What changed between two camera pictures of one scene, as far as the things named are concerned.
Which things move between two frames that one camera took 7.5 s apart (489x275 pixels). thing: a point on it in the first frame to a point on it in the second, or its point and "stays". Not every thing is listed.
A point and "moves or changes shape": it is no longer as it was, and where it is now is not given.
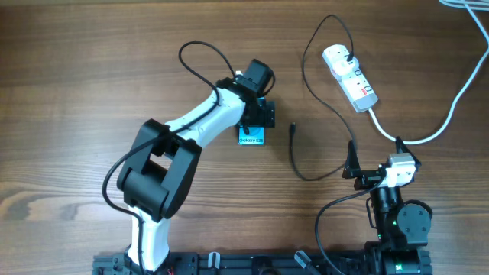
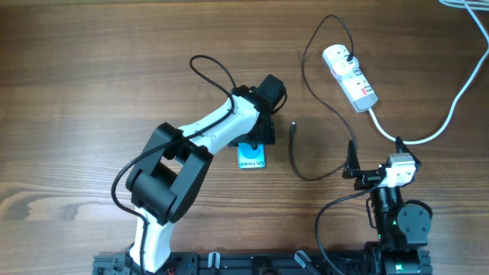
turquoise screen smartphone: x=256 y=136 moves or changes shape
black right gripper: x=353 y=169 stays
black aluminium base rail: x=240 y=263 stays
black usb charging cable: x=293 y=127 stays
